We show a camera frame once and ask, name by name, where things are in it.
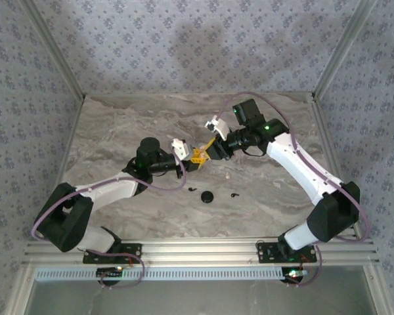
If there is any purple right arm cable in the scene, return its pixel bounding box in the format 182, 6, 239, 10
216, 91, 372, 288

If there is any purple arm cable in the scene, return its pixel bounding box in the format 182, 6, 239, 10
216, 91, 372, 288
31, 157, 188, 290

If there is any aluminium left side rail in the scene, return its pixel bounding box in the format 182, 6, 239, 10
37, 96, 86, 242

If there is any aluminium right side rail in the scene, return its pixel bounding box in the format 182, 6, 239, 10
309, 94, 364, 239

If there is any aluminium front frame rail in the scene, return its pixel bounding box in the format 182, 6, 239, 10
22, 239, 380, 265

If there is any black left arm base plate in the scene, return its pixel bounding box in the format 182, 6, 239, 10
83, 242, 142, 264

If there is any grey slotted cable duct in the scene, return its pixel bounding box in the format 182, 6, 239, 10
35, 266, 288, 282

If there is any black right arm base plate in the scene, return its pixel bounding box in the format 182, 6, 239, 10
255, 241, 318, 264

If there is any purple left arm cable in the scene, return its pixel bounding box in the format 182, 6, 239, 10
31, 157, 188, 290

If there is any aluminium right corner post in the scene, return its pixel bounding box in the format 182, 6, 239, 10
311, 0, 379, 101

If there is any aluminium corner post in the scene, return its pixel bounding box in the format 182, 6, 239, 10
311, 0, 379, 101
18, 0, 87, 101

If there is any aluminium left corner post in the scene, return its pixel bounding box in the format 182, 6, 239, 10
18, 0, 87, 101

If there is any aluminium left lower frame post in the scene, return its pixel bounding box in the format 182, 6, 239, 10
5, 264, 37, 315

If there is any aluminium frame post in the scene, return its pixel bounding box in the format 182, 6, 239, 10
5, 264, 37, 315
363, 264, 393, 315

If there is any aluminium right lower frame post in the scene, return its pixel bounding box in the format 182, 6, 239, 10
363, 264, 393, 315

